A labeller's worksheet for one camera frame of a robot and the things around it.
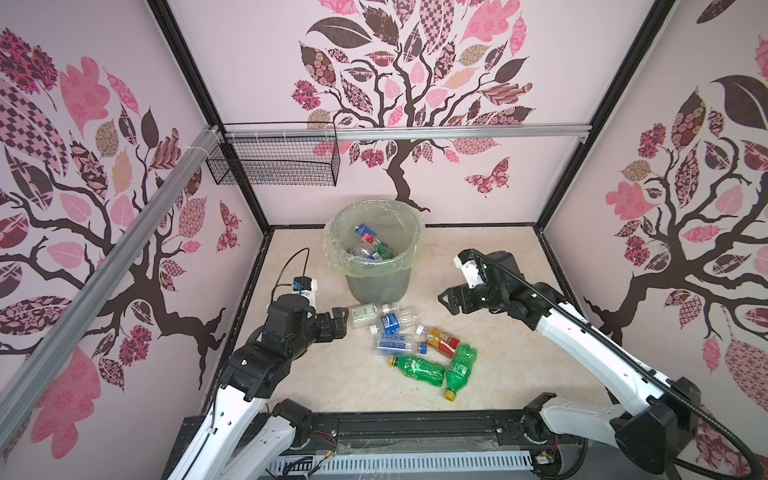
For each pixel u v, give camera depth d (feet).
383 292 2.92
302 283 1.95
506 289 1.86
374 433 2.44
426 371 2.55
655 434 1.45
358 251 2.87
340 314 2.05
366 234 3.01
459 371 2.56
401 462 2.29
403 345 2.75
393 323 2.87
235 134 2.95
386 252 3.28
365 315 2.93
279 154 3.11
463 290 2.16
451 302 2.23
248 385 1.46
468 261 2.22
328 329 1.98
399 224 3.01
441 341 2.79
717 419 1.17
